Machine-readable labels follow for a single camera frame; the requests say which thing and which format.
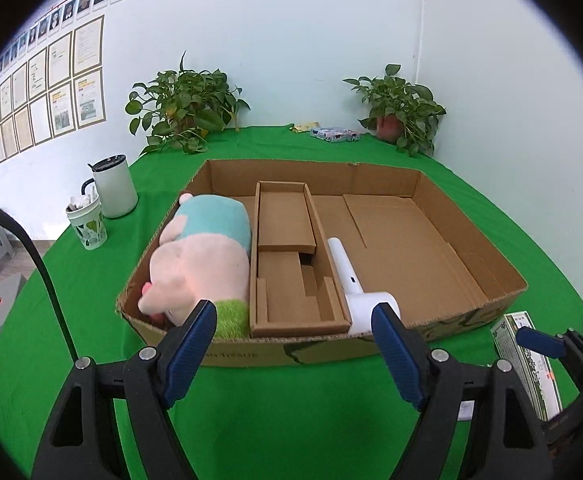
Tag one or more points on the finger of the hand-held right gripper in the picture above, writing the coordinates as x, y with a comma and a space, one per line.
536, 342

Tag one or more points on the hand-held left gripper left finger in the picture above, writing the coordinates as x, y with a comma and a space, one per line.
191, 355

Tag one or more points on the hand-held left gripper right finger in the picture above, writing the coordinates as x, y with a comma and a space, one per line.
396, 355

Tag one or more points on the green and white medicine box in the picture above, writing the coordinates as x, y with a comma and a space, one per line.
509, 340

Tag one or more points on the pink pig plush toy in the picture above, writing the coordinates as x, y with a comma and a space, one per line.
201, 265

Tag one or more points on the white handheld fan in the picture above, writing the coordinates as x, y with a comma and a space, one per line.
344, 265

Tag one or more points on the large cardboard tray box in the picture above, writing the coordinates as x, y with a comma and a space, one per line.
396, 240

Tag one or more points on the cardboard insert divider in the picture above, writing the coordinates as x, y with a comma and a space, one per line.
284, 220

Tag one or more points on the green tablecloth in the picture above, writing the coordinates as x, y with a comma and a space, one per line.
296, 410

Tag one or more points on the leaf-patterned cup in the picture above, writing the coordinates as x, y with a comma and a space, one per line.
89, 227

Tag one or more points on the white mug with black lid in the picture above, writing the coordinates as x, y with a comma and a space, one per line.
116, 190

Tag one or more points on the grey square stool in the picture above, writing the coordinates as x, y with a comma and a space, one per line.
1, 305

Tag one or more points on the patterned tissue pack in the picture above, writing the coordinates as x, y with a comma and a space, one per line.
334, 134

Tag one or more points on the yellow packet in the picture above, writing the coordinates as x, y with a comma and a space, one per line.
305, 126

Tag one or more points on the potted plant in orange pot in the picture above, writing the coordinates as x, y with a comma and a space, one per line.
396, 105

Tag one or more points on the large potted green plant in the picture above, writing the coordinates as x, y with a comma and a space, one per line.
181, 100

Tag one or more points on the group of framed wall certificates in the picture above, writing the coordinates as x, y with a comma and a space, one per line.
64, 90

